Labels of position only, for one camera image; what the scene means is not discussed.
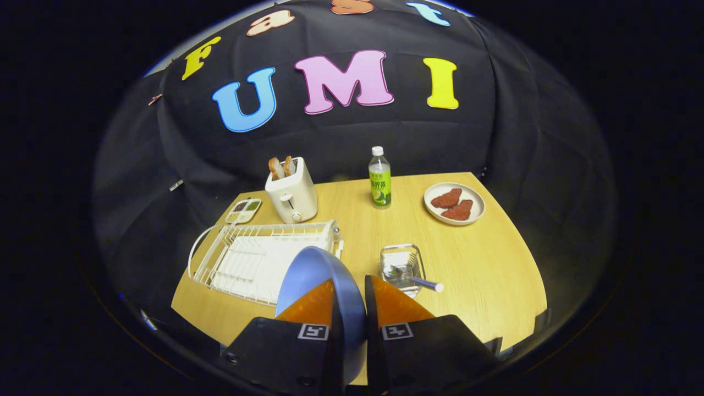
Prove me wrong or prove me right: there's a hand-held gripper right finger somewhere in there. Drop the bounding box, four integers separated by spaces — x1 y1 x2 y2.
364 274 504 396

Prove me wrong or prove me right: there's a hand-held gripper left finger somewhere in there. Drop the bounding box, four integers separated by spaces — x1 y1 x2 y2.
217 278 344 396

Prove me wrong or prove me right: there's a metal wire basket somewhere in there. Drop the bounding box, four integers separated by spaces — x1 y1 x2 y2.
380 244 427 299

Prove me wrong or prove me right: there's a blue plate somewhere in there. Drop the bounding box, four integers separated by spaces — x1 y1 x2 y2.
275 246 368 386

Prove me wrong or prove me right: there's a white wire dish rack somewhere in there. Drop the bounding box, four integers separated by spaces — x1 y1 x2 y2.
188 220 344 307

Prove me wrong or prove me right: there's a cream round dish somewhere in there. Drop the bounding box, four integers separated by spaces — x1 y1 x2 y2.
423 182 486 227

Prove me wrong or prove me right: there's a small divided condiment tray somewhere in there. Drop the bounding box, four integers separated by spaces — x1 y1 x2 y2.
225 198 262 225

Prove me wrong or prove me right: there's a green label drink bottle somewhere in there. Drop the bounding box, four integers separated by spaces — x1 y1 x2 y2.
368 146 392 210

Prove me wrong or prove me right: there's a red-brown meat piece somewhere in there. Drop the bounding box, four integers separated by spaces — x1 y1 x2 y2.
442 199 474 222
430 188 463 209

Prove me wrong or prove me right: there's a white toaster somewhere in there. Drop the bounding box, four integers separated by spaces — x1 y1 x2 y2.
265 157 318 224

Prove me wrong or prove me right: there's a black backdrop cloth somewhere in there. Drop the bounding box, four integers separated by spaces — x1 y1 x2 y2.
93 0 614 331

